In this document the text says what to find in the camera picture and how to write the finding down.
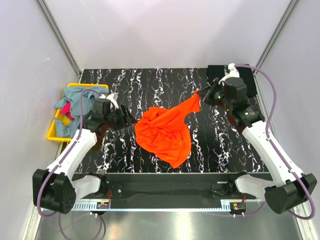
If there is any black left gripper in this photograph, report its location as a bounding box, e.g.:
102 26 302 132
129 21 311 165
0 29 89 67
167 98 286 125
104 104 138 132

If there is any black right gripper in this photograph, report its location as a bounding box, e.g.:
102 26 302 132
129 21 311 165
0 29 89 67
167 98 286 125
197 77 233 112

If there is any orange t-shirt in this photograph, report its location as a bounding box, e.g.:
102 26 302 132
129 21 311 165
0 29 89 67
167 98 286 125
134 92 200 169

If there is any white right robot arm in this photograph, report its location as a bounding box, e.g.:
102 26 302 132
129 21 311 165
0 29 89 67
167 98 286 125
197 77 317 214

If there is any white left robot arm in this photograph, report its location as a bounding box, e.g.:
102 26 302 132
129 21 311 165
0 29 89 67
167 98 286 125
32 93 137 216

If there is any folded black t-shirt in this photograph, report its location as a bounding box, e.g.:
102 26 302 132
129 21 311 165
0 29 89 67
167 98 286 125
206 65 258 97

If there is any grey-blue crumpled t-shirt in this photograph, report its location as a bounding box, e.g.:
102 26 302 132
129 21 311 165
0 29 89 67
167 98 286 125
54 85 109 139

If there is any pink crumpled garment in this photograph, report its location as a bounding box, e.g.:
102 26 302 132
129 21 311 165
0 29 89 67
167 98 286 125
60 102 74 121

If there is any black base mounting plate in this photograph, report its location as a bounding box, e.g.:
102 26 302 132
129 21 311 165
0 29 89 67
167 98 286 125
74 172 258 210

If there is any yellow plastic bin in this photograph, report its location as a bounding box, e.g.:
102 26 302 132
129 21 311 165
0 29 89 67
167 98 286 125
47 83 109 143

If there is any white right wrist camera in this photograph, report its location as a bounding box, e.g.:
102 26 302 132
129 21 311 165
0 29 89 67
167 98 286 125
218 63 240 85

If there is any aluminium frame rail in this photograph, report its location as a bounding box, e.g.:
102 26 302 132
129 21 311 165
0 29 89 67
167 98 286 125
71 199 231 212

